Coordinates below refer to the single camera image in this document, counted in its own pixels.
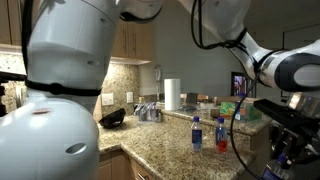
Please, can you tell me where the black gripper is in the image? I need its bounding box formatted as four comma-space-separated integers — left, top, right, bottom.
269, 121, 320, 166

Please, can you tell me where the blue label water bottle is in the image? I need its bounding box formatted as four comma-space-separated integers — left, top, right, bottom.
261, 152, 295, 180
191, 115, 204, 154
234, 94, 243, 121

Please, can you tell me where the red label water bottle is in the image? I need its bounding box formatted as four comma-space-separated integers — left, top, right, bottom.
215, 116, 229, 155

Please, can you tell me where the pack of water bottles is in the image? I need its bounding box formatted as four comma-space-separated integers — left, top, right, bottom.
134, 102, 162, 123

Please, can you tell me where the green box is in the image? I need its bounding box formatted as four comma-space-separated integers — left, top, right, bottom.
219, 101, 263, 122

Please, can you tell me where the lit television screen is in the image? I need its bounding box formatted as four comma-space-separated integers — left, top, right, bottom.
230, 71, 258, 99

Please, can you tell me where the white paper towel roll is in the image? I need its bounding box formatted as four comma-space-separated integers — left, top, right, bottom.
163, 78, 182, 112

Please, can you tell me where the wooden cabinet drawer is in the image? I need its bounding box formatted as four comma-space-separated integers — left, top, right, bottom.
97, 149, 158, 180

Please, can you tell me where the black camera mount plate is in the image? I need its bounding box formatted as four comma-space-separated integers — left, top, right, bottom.
253, 98, 314, 133

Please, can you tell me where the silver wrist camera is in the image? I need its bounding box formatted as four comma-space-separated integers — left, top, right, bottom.
287, 92, 320, 118

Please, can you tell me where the silver drawer handle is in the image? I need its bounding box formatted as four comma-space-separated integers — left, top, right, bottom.
135, 171, 148, 180

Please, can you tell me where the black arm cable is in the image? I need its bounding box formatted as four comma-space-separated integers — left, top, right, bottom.
189, 0, 268, 180

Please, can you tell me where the wooden wall cabinet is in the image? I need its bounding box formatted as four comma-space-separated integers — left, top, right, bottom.
110, 19, 155, 64

